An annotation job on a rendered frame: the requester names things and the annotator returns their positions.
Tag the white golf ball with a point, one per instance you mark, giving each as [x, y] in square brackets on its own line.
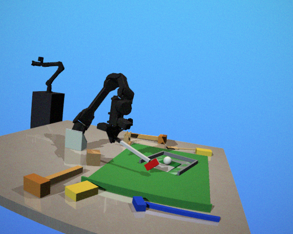
[167, 160]

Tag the green flat mat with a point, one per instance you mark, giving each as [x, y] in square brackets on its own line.
[125, 170]

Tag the blue putter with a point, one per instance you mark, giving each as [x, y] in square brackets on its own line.
[140, 206]

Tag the yellow rectangular block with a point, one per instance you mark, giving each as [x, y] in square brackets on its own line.
[204, 152]
[81, 190]

